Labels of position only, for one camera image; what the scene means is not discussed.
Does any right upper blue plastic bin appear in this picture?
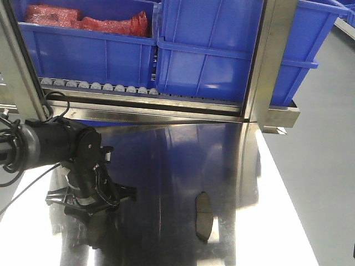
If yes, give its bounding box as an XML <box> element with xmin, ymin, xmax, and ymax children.
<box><xmin>160</xmin><ymin>1</ymin><xmax>348</xmax><ymax>61</ymax></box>

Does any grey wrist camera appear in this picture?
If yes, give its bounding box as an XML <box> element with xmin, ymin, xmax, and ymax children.
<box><xmin>100</xmin><ymin>146</ymin><xmax>114</xmax><ymax>163</ymax></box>

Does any blue plastic bin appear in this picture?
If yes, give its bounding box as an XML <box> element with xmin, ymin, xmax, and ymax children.
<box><xmin>156</xmin><ymin>37</ymin><xmax>318</xmax><ymax>106</ymax></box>
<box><xmin>10</xmin><ymin>1</ymin><xmax>156</xmax><ymax>87</ymax></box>
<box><xmin>160</xmin><ymin>1</ymin><xmax>348</xmax><ymax>61</ymax></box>

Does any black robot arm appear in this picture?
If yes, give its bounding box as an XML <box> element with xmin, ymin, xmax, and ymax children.
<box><xmin>1</xmin><ymin>116</ymin><xmax>136</xmax><ymax>215</ymax></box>

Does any right lower blue plastic bin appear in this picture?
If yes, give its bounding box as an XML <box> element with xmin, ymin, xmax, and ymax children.
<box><xmin>156</xmin><ymin>37</ymin><xmax>318</xmax><ymax>106</ymax></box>

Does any grey brake pad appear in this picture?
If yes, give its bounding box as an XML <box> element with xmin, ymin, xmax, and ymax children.
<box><xmin>195</xmin><ymin>191</ymin><xmax>214</xmax><ymax>243</ymax></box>
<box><xmin>86</xmin><ymin>213</ymin><xmax>110</xmax><ymax>250</ymax></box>

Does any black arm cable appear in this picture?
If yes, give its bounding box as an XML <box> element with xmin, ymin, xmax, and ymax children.
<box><xmin>0</xmin><ymin>91</ymin><xmax>72</xmax><ymax>216</ymax></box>

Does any grey roller conveyor strip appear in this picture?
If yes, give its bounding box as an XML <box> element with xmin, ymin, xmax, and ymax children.
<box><xmin>39</xmin><ymin>77</ymin><xmax>159</xmax><ymax>95</ymax></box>

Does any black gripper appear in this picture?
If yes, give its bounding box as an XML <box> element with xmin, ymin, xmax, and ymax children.
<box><xmin>45</xmin><ymin>160</ymin><xmax>136</xmax><ymax>215</ymax></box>

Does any stainless steel rack frame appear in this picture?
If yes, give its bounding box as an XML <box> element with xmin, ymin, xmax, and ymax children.
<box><xmin>1</xmin><ymin>1</ymin><xmax>300</xmax><ymax>134</ymax></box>

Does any red bubble wrap bag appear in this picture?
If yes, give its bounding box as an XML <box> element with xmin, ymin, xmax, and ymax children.
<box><xmin>25</xmin><ymin>4</ymin><xmax>150</xmax><ymax>37</ymax></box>

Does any left blue plastic bin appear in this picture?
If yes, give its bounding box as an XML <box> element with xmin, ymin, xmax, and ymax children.
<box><xmin>10</xmin><ymin>1</ymin><xmax>156</xmax><ymax>87</ymax></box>

